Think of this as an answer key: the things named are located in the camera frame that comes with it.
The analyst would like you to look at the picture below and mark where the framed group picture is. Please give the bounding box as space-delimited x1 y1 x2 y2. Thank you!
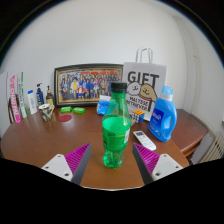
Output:
53 63 124 108

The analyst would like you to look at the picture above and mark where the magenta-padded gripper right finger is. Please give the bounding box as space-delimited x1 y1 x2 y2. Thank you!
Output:
132 143 184 185

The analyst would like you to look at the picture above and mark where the white printed paper bag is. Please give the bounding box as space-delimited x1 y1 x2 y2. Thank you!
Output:
122 47 167 122

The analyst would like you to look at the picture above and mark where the white remote control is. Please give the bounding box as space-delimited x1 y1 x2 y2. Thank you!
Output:
132 130 157 152

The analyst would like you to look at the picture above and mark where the white radiator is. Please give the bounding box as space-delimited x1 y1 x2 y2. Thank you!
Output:
199 131 224 164

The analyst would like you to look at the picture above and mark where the dark blue pump bottle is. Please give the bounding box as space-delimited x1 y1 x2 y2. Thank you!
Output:
35 82 45 107

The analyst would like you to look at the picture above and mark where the blue tissue pack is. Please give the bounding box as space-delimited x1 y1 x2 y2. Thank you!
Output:
96 94 113 116

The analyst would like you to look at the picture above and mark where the dark amber pump bottle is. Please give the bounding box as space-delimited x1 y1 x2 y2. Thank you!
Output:
45 85 55 106

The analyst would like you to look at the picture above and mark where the long pink printed box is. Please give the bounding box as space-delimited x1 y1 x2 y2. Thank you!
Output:
8 74 22 124

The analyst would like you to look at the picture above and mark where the flat round red coaster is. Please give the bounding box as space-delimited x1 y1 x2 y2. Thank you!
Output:
58 114 73 123

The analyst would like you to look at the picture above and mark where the green plastic drink bottle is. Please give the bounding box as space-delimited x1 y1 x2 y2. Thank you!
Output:
101 81 132 169

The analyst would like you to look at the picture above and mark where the white bottle with blue cap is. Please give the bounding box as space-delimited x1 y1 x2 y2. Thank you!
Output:
26 89 39 116

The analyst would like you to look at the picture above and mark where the blue detergent bottle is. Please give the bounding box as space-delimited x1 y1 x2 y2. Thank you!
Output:
148 85 178 143

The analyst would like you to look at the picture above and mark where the patterned ceramic mug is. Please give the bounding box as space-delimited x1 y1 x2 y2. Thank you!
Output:
37 103 55 122

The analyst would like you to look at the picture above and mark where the long green white box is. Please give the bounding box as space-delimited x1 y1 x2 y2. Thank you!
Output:
17 71 29 119

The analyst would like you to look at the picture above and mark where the colourful puzzle cube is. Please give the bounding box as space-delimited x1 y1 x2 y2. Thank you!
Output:
129 109 146 124

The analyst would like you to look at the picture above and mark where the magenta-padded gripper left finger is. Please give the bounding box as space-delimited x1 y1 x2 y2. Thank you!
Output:
40 143 92 185

